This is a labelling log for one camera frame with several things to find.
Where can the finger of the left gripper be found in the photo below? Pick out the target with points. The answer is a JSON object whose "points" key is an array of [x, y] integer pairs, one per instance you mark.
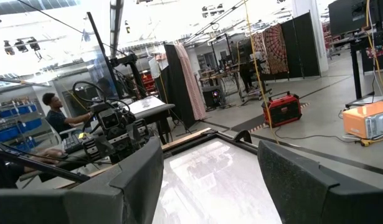
{"points": [[93, 149], [143, 130]]}

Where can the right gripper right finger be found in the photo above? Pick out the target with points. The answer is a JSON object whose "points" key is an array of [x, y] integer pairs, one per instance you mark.
{"points": [[319, 202]]}

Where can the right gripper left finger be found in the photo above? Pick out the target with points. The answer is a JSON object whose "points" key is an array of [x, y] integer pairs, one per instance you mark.
{"points": [[85, 207]]}

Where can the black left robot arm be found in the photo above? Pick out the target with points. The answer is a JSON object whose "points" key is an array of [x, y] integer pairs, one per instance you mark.
{"points": [[99, 106]]}

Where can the shelf with blue bins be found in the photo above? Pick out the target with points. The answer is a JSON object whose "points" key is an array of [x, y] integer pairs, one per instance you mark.
{"points": [[13, 124]]}

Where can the yellow tape piece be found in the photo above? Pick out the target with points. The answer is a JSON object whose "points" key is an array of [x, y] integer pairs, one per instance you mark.
{"points": [[82, 135]]}

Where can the backlit keyboard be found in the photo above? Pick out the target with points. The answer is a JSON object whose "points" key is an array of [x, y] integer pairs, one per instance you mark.
{"points": [[72, 142]]}

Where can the white chair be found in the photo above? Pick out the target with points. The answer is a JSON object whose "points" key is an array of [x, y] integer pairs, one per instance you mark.
{"points": [[58, 137]]}

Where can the person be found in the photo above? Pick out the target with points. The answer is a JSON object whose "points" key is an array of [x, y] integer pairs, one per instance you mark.
{"points": [[55, 119], [7, 171]]}

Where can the red storage rack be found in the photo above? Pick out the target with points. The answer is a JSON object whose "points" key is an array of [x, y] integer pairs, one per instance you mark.
{"points": [[147, 81]]}

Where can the black partition panel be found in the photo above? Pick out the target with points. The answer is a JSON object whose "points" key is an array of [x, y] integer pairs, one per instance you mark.
{"points": [[175, 87]]}

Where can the pink hanging cloth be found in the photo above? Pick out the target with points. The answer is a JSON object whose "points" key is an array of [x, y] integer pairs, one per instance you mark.
{"points": [[192, 84]]}

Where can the black computer tower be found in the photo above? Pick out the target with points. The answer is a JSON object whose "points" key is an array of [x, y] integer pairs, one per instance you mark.
{"points": [[213, 97]]}

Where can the orange pad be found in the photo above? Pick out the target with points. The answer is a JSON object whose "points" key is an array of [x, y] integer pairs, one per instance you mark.
{"points": [[362, 119]]}

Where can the wooden workbench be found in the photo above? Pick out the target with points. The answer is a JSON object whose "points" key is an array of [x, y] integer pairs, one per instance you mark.
{"points": [[219, 76]]}

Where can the red and black case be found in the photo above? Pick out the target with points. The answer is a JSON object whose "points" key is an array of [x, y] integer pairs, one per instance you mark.
{"points": [[281, 109]]}

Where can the black equipment cart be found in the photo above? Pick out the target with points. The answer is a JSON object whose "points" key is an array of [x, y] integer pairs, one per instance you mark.
{"points": [[252, 81]]}

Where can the black ceiling spotlight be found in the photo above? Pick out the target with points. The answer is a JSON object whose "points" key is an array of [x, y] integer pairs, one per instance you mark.
{"points": [[9, 48], [34, 44], [21, 46]]}

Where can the black standing desk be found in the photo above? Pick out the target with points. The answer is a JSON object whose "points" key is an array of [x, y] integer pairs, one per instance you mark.
{"points": [[355, 68]]}

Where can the white pillar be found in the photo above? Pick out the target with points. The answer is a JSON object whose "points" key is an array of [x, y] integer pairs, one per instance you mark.
{"points": [[322, 46]]}

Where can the black standing board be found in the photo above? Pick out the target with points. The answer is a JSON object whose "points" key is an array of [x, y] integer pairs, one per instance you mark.
{"points": [[303, 46]]}

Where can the patterned red tapestry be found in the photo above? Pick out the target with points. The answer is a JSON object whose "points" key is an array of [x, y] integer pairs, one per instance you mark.
{"points": [[275, 46]]}

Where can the black computer monitor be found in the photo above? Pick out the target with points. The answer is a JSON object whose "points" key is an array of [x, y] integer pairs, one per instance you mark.
{"points": [[347, 15]]}

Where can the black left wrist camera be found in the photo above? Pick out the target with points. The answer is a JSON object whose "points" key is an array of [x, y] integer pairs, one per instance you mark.
{"points": [[108, 119]]}

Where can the black slanted frame pole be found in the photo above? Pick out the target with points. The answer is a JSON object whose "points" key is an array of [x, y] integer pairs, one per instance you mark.
{"points": [[101, 49]]}

